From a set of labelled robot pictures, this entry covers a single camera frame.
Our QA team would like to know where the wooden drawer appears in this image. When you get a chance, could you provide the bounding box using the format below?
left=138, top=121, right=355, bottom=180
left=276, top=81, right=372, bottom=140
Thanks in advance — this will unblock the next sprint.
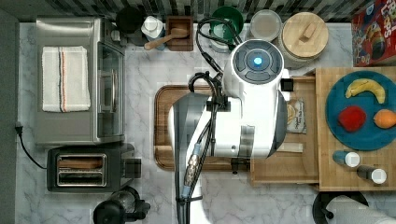
left=250, top=77, right=318, bottom=185

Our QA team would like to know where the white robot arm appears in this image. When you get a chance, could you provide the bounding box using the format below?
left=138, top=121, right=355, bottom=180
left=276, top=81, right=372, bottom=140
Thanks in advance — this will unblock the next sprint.
left=168, top=39, right=290, bottom=224

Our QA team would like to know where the snack packet in drawer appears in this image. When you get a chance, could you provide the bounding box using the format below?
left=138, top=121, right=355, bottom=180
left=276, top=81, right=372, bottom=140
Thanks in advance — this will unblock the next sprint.
left=287, top=98, right=306, bottom=134

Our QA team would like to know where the brown wooden tray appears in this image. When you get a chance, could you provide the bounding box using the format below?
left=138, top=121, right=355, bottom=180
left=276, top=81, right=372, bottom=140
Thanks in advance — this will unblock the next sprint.
left=153, top=85, right=233, bottom=172

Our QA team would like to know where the wooden spoon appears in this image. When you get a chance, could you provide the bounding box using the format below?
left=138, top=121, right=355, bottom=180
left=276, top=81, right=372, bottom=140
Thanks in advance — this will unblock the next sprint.
left=144, top=28, right=189, bottom=50

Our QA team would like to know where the green bowl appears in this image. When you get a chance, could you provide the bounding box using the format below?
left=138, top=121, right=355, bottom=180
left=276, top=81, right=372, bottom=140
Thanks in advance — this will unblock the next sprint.
left=209, top=6, right=244, bottom=45

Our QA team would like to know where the brown wooden utensil box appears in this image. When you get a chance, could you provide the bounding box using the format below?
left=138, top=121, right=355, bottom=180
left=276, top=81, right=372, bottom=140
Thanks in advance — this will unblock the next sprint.
left=165, top=16, right=193, bottom=51

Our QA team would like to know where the stainless toaster oven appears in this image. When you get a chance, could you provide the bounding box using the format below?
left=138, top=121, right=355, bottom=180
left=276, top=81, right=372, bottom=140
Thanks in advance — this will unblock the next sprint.
left=35, top=17, right=124, bottom=146

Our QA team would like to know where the white bottle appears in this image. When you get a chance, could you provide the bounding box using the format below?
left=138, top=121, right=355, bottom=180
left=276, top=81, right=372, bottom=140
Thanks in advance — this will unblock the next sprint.
left=141, top=16, right=165, bottom=42

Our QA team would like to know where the clear lidded container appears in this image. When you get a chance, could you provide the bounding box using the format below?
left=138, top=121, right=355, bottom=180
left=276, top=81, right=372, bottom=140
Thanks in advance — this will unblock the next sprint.
left=249, top=9, right=282, bottom=42

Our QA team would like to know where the black round pot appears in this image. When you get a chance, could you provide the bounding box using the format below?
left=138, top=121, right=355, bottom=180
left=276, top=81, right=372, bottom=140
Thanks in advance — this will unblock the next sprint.
left=116, top=7, right=144, bottom=34

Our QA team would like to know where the round wooden lid container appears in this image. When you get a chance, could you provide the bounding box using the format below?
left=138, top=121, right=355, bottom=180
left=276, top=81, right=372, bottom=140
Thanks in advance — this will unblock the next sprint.
left=276, top=12, right=329, bottom=69

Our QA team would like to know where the white striped towel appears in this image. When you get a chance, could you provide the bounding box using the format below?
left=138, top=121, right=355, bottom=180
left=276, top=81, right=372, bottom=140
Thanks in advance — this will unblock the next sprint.
left=41, top=46, right=91, bottom=113

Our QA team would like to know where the black two-slot toaster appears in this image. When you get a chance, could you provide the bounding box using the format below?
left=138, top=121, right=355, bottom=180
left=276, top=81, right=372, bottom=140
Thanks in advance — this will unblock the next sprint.
left=47, top=144, right=142, bottom=193

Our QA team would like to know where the paper towel holder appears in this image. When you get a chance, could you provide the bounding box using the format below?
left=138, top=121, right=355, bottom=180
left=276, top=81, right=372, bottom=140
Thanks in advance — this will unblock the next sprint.
left=312, top=190, right=396, bottom=224

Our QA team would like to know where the blue shaker white cap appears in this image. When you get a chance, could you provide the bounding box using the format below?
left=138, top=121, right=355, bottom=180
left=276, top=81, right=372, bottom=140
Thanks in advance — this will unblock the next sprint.
left=332, top=150, right=361, bottom=168

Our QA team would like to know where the yellow banana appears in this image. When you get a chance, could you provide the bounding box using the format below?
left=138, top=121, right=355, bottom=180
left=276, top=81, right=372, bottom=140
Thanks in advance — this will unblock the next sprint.
left=345, top=78, right=386, bottom=104

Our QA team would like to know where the blue round plate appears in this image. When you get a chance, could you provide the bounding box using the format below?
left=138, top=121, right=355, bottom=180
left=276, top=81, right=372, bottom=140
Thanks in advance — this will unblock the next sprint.
left=325, top=71, right=396, bottom=151

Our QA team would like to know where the orange fruit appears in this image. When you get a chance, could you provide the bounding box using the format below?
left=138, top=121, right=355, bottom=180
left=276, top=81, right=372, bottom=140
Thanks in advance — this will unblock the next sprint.
left=374, top=109, right=396, bottom=129

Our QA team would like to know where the black shaker white cap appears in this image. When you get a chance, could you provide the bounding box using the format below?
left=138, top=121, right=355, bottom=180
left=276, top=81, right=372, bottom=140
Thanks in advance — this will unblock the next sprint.
left=357, top=165, right=387, bottom=185

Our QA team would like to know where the red cereal box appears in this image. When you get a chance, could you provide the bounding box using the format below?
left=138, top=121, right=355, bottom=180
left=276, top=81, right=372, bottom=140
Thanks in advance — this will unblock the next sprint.
left=351, top=0, right=396, bottom=67

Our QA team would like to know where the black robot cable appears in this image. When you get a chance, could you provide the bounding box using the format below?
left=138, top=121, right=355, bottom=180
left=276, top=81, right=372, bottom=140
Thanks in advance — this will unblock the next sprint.
left=175, top=17, right=243, bottom=224

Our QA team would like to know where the dark metal drawer handle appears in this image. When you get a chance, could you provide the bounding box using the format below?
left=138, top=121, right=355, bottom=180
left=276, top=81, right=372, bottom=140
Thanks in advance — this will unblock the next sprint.
left=231, top=158, right=250, bottom=175

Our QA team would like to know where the black toaster power cord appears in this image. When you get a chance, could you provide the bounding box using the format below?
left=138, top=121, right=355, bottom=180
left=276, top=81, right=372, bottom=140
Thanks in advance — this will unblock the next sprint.
left=14, top=122, right=48, bottom=170

